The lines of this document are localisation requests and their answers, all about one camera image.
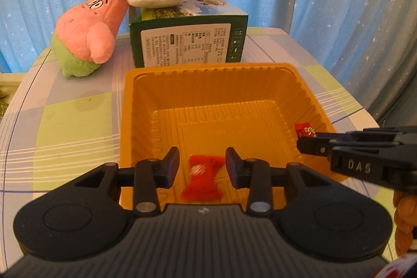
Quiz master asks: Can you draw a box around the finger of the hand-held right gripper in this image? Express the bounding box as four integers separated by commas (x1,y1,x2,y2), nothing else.
314,127,416,143
296,136,417,183

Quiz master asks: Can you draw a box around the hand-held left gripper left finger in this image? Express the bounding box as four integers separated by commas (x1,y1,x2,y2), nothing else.
73,147,180,217

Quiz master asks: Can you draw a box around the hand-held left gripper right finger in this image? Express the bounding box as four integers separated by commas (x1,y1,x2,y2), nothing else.
225,147,331,217

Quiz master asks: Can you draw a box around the small red candy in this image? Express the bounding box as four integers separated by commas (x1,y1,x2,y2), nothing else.
294,122,317,138

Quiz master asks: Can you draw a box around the red foil snack packet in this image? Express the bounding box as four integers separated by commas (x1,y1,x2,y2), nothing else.
180,153,226,202

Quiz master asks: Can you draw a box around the orange plastic tray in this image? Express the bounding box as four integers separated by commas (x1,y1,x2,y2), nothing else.
118,62,346,212

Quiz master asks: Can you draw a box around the person's right hand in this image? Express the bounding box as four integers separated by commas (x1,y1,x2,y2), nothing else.
393,190,417,257

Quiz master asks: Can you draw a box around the red white sleeve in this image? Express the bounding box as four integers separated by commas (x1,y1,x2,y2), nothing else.
375,257,417,278

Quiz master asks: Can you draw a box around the green cardboard box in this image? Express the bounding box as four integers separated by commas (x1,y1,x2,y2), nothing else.
128,0,249,68

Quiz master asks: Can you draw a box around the pink starfish plush toy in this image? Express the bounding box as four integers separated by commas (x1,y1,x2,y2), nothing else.
51,0,131,78

